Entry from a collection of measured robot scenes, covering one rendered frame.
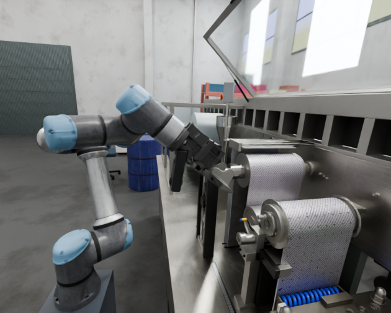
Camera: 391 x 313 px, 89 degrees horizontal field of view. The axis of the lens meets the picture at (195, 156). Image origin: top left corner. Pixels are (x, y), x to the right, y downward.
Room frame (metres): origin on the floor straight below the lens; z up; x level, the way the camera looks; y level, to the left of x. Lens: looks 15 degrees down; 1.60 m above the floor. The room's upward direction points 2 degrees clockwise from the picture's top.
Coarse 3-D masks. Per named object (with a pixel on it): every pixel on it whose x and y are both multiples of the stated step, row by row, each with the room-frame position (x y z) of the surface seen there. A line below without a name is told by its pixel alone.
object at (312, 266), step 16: (288, 256) 0.50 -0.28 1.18; (304, 256) 0.51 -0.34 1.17; (320, 256) 0.52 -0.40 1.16; (336, 256) 0.54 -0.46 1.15; (304, 272) 0.51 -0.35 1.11; (320, 272) 0.53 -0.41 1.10; (336, 272) 0.54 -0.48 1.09; (288, 288) 0.50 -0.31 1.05; (304, 288) 0.52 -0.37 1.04; (320, 288) 0.53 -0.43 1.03
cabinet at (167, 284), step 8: (160, 200) 2.10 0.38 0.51; (160, 208) 2.10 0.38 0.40; (160, 216) 2.11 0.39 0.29; (160, 224) 2.12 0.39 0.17; (168, 272) 1.06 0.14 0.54; (168, 280) 1.05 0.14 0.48; (168, 288) 1.05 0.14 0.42; (168, 296) 1.05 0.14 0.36; (168, 304) 1.03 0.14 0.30; (168, 312) 1.03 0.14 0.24
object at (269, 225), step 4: (264, 212) 0.57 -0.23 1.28; (268, 212) 0.55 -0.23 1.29; (268, 216) 0.55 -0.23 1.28; (272, 216) 0.54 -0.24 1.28; (264, 220) 0.57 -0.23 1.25; (268, 220) 0.55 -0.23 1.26; (272, 220) 0.52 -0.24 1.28; (264, 224) 0.56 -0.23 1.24; (268, 224) 0.54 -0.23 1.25; (272, 224) 0.52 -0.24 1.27; (276, 224) 0.52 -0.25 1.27; (264, 228) 0.56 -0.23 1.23; (268, 228) 0.54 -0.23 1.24; (272, 228) 0.52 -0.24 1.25; (276, 228) 0.52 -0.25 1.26; (264, 232) 0.55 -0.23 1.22; (268, 232) 0.54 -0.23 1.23; (272, 232) 0.52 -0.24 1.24; (276, 232) 0.52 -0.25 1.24
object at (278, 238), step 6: (270, 204) 0.57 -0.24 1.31; (264, 210) 0.59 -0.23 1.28; (270, 210) 0.56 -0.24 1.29; (276, 210) 0.54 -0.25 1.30; (276, 216) 0.53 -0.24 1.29; (282, 222) 0.51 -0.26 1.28; (354, 222) 0.55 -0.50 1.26; (282, 228) 0.50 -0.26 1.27; (276, 234) 0.51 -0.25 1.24; (282, 234) 0.50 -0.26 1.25; (270, 240) 0.54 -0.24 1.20; (276, 240) 0.51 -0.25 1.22
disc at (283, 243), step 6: (264, 204) 0.61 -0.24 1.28; (276, 204) 0.55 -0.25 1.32; (282, 210) 0.52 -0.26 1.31; (282, 216) 0.52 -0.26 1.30; (288, 222) 0.49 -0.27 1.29; (288, 228) 0.49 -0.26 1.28; (288, 234) 0.48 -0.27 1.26; (282, 240) 0.50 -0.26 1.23; (288, 240) 0.48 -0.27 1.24; (276, 246) 0.52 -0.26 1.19; (282, 246) 0.50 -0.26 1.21
